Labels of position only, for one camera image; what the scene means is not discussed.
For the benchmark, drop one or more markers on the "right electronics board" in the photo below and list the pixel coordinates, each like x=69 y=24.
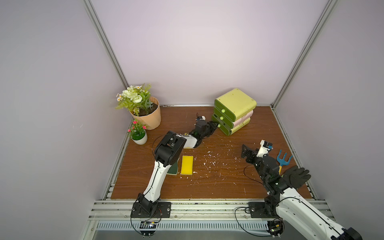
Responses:
x=275 y=227

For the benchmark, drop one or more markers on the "electronics board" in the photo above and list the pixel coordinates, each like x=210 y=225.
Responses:
x=275 y=227
x=147 y=228

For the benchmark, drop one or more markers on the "yellow green sponge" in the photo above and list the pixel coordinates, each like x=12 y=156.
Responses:
x=173 y=169

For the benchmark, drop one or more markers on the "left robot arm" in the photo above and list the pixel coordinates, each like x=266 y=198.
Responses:
x=166 y=154

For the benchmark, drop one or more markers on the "white flowers green plant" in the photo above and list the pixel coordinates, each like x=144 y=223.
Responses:
x=136 y=99

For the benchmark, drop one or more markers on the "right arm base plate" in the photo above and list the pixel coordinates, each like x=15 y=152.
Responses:
x=261 y=210

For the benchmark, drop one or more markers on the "green drawer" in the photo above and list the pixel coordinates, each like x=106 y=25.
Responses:
x=226 y=108
x=221 y=125
x=223 y=118

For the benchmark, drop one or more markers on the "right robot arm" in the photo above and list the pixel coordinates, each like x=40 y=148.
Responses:
x=284 y=201

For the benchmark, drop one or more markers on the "left electronics board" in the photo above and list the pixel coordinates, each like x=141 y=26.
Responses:
x=147 y=228

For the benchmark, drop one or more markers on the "aluminium front rail frame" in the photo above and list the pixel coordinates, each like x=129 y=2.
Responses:
x=189 y=220

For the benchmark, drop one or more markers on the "large yellow sponge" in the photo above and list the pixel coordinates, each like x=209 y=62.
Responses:
x=187 y=165

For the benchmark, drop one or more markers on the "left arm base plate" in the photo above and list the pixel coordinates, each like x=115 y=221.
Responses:
x=158 y=210

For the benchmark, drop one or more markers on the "black glove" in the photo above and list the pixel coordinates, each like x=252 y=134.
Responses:
x=296 y=177

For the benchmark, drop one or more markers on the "blue garden rake tool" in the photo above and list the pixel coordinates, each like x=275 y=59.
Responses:
x=281 y=159

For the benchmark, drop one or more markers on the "pink flowers small plant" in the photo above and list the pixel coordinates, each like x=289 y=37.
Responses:
x=137 y=130

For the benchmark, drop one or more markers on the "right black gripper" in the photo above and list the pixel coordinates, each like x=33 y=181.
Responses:
x=252 y=155

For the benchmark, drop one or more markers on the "small white flower pot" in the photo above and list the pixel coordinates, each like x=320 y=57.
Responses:
x=139 y=138

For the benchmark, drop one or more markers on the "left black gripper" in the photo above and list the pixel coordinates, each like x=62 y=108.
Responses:
x=212 y=127

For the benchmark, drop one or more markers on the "green pink drawer cabinet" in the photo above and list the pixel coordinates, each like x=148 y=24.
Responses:
x=245 y=107

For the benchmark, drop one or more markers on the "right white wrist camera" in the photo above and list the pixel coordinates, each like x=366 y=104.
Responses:
x=265 y=148

